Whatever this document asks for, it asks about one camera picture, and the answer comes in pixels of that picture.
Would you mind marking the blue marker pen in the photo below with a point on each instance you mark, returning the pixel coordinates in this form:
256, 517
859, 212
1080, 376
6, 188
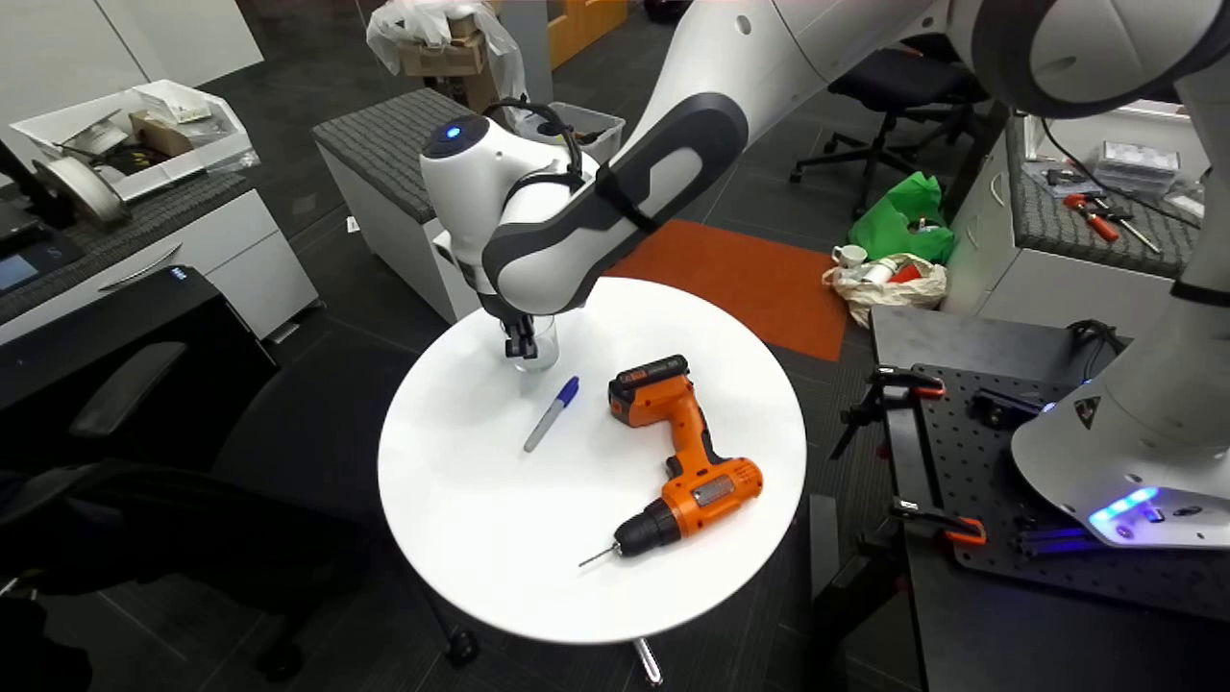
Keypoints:
566, 395

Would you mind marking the orange black clamp rear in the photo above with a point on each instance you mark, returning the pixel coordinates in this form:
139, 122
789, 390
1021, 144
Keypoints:
884, 390

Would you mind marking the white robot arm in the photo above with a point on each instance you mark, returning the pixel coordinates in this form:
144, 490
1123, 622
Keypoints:
1133, 453

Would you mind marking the orange cordless drill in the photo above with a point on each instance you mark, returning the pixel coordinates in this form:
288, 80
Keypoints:
702, 486

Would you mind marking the orange black clamp front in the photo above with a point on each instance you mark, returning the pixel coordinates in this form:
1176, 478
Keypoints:
954, 528

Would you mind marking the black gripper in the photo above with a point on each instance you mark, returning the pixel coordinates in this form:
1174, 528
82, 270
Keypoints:
515, 329

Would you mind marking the round white table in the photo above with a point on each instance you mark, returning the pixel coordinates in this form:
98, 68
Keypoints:
515, 540

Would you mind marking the red handled screwdriver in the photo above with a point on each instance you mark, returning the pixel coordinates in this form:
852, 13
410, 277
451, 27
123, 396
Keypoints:
1092, 221

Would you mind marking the dark office chair foreground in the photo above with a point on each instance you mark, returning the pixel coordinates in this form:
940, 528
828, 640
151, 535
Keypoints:
153, 437

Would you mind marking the white tray with clutter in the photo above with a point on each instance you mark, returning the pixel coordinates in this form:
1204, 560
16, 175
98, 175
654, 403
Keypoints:
144, 138

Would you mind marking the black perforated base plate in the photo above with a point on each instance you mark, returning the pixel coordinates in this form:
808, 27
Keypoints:
1032, 540

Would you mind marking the orange black clamp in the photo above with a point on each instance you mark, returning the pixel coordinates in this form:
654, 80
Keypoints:
954, 528
884, 390

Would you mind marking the clear glass container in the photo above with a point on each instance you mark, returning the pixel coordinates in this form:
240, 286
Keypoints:
548, 348

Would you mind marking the orange floor mat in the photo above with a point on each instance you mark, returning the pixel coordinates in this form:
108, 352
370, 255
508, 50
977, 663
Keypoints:
771, 286

